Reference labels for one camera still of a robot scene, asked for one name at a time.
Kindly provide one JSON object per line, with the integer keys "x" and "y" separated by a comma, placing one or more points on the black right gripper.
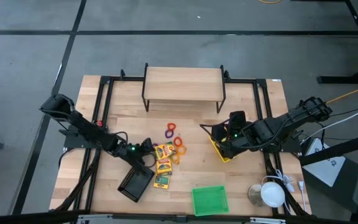
{"x": 236, "y": 124}

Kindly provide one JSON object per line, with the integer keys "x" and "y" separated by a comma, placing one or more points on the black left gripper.
{"x": 137, "y": 152}

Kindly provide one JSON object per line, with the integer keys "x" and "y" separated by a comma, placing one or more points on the black plastic basket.
{"x": 135, "y": 185}

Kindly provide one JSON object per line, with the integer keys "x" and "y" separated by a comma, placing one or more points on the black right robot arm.
{"x": 275, "y": 127}

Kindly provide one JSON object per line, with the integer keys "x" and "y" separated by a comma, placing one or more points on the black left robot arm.
{"x": 85, "y": 129}

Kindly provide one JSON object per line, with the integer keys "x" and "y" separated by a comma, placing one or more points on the black desk stand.
{"x": 337, "y": 79}

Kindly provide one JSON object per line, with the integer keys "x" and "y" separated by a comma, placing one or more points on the yellow plastic basket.
{"x": 226, "y": 160}

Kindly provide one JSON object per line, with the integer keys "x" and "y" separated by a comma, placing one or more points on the red button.
{"x": 99, "y": 124}

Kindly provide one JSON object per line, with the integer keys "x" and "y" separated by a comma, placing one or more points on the white label sticker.
{"x": 276, "y": 80}

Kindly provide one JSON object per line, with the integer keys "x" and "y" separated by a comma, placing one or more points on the wooden shelf riser black legs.
{"x": 182, "y": 84}

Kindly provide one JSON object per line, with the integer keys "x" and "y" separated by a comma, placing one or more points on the silver round metal disc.
{"x": 253, "y": 195}

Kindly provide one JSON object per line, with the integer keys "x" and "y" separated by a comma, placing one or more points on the green plastic basket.
{"x": 210, "y": 200}

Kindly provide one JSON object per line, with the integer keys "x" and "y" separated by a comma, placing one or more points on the white box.
{"x": 325, "y": 168}

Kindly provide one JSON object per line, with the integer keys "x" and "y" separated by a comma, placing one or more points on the black metal bar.
{"x": 337, "y": 149}

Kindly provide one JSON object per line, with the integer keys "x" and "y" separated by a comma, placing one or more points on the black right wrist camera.
{"x": 218, "y": 132}

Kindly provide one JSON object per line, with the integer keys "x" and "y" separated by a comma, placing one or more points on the black metal table frame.
{"x": 257, "y": 93}

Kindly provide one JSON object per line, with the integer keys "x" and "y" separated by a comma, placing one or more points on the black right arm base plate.
{"x": 291, "y": 146}

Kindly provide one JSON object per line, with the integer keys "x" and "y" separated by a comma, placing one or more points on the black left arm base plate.
{"x": 73, "y": 141}

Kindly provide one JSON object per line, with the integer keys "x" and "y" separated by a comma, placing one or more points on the black camera mount beam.
{"x": 26, "y": 217}

